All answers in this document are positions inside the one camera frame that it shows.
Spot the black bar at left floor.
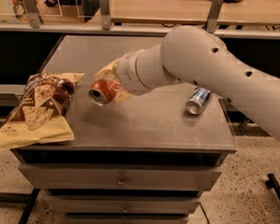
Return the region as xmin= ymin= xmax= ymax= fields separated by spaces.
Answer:
xmin=18 ymin=189 xmax=40 ymax=224

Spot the top cabinet drawer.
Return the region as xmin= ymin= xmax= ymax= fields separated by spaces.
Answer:
xmin=19 ymin=163 xmax=222 ymax=192

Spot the bottom cabinet drawer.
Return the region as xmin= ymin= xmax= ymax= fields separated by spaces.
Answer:
xmin=65 ymin=214 xmax=188 ymax=224

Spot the wooden background counter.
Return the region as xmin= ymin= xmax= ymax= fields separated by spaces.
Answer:
xmin=109 ymin=0 xmax=280 ymax=26

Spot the red coke can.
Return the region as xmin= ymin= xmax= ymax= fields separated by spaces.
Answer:
xmin=88 ymin=78 xmax=122 ymax=106

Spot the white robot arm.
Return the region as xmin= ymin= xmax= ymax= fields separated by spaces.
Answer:
xmin=95 ymin=26 xmax=280 ymax=141

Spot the brown chip bag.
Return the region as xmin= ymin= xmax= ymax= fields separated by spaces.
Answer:
xmin=0 ymin=73 xmax=83 ymax=151

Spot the black metal floor leg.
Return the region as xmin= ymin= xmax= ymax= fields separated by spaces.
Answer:
xmin=265 ymin=173 xmax=280 ymax=201

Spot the grey drawer cabinet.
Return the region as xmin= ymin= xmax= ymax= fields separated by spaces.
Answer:
xmin=14 ymin=35 xmax=237 ymax=218

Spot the cabinet drawer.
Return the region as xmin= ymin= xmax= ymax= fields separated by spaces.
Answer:
xmin=65 ymin=214 xmax=188 ymax=224
xmin=51 ymin=195 xmax=200 ymax=215
xmin=19 ymin=163 xmax=222 ymax=192

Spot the blue silver energy drink can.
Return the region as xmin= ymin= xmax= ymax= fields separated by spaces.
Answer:
xmin=185 ymin=88 xmax=211 ymax=115

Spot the middle cabinet drawer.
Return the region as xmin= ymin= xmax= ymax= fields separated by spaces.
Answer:
xmin=51 ymin=195 xmax=200 ymax=215

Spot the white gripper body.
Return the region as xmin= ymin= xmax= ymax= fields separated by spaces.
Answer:
xmin=116 ymin=49 xmax=154 ymax=96

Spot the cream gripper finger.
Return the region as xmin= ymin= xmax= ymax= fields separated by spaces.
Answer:
xmin=112 ymin=88 xmax=133 ymax=103
xmin=94 ymin=59 xmax=120 ymax=80

